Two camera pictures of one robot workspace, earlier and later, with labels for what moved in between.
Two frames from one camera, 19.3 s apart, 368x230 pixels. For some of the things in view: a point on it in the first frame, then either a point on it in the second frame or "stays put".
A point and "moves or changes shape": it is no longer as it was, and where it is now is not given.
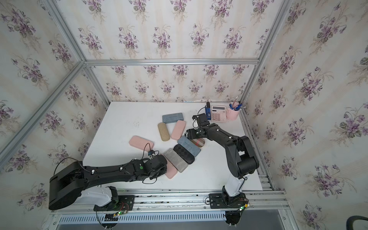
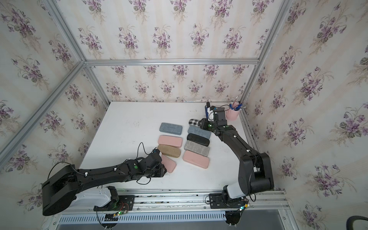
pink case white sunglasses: x=178 y=130 -> x=170 y=141
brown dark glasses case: x=184 y=154 -> x=198 y=139
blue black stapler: x=208 y=110 stays put
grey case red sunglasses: x=177 y=160 -> x=196 y=148
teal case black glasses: x=188 y=145 moves or changes shape
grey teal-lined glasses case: x=172 y=118 -> x=174 y=129
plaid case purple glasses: x=199 y=142 moves or changes shape
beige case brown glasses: x=163 y=131 -> x=170 y=151
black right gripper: x=190 y=134 -> x=203 y=123
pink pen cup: x=232 y=115 stays put
